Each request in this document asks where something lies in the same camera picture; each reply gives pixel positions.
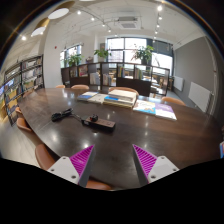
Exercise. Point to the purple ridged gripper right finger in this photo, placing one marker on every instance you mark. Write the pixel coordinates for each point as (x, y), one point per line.
(151, 168)

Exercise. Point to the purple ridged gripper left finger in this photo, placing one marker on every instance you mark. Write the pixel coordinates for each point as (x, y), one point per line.
(76, 168)

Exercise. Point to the black charger plug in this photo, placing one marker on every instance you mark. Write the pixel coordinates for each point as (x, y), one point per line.
(94, 118)

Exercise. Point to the orange chair bottom centre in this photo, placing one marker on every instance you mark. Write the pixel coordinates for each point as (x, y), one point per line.
(92, 184)

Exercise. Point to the orange chair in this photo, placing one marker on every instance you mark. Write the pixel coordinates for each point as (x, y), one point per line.
(22, 124)
(92, 184)
(80, 87)
(123, 89)
(173, 100)
(45, 157)

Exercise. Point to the orange chair near left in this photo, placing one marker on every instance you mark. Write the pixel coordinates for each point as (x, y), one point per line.
(45, 157)

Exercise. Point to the dark wooden conference table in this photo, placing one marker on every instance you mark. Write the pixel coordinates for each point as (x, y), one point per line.
(55, 115)

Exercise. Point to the black power strip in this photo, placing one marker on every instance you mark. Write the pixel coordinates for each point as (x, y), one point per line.
(100, 124)

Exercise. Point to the purple cover book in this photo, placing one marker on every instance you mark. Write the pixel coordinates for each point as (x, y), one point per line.
(165, 111)

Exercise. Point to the colourful illustrated book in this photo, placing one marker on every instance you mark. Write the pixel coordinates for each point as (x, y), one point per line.
(144, 106)

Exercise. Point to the orange chair left middle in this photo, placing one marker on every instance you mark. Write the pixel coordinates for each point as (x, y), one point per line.
(22, 124)

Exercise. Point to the orange chair far right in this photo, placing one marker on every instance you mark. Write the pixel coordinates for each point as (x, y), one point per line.
(173, 100)

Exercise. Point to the pale cover book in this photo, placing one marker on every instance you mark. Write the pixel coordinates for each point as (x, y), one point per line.
(98, 98)

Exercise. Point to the blue cover book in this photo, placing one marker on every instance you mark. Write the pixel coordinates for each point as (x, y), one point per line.
(86, 96)

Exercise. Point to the stack of large books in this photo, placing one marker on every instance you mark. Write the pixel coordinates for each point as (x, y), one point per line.
(121, 97)

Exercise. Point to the orange chair far left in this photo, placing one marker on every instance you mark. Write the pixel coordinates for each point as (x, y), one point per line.
(80, 87)

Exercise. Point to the orange chair far centre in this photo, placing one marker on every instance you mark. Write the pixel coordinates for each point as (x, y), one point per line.
(123, 89)

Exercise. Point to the dark central shelving unit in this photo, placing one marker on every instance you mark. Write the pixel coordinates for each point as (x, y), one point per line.
(145, 79)

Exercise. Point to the potted plant left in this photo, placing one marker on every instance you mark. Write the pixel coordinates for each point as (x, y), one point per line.
(74, 60)

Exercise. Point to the potted plant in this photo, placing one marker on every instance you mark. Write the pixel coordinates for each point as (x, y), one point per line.
(102, 54)
(143, 53)
(74, 60)

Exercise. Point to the potted plant right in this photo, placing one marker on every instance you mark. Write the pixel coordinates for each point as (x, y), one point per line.
(143, 53)

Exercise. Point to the potted plant centre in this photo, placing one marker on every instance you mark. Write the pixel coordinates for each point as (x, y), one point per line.
(102, 54)

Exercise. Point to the ceiling air conditioner vent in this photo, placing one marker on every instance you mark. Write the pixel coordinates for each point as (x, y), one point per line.
(128, 22)

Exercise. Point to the white wall radiator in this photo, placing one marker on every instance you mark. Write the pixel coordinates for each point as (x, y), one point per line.
(200, 96)

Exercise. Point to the left wall bookshelf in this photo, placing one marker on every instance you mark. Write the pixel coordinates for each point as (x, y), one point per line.
(20, 78)

